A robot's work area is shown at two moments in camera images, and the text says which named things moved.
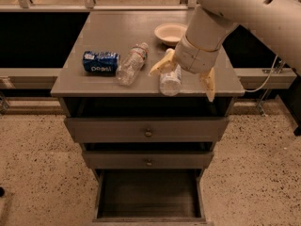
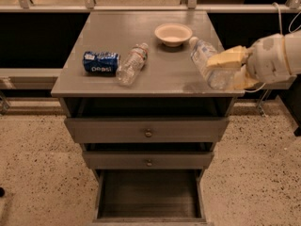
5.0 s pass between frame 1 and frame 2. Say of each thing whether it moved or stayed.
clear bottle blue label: moved
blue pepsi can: stayed
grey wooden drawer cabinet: stayed
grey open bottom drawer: stayed
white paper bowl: stayed
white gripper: moved
